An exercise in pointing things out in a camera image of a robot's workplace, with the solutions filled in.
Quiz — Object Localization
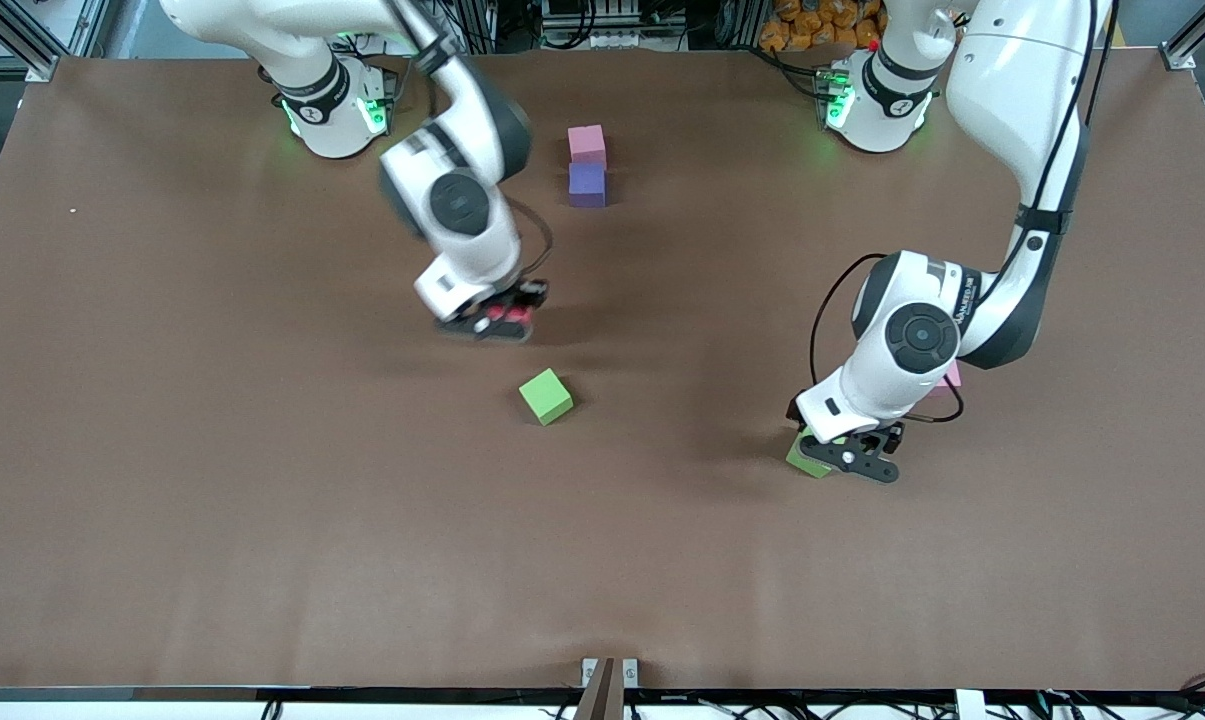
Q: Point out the purple foam block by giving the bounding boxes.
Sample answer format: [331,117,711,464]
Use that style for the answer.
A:
[568,161,609,209]

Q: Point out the brown table cover sheet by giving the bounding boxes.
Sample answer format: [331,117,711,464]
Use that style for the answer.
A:
[0,50,1205,693]

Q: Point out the bag of orange items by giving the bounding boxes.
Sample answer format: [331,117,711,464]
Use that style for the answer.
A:
[759,0,885,53]

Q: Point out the white electronics unit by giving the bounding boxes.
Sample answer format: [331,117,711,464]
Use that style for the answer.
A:
[540,0,691,51]

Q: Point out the aluminium frame bar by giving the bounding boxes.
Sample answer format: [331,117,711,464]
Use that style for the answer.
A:
[0,0,68,83]
[1160,0,1205,73]

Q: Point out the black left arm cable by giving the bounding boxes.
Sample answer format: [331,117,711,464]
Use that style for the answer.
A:
[808,0,1119,426]

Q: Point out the camera mount post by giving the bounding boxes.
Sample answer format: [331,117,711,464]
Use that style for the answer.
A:
[574,656,640,720]

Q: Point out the green foam block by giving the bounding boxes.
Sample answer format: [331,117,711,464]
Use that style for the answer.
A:
[518,367,575,427]
[785,428,835,480]

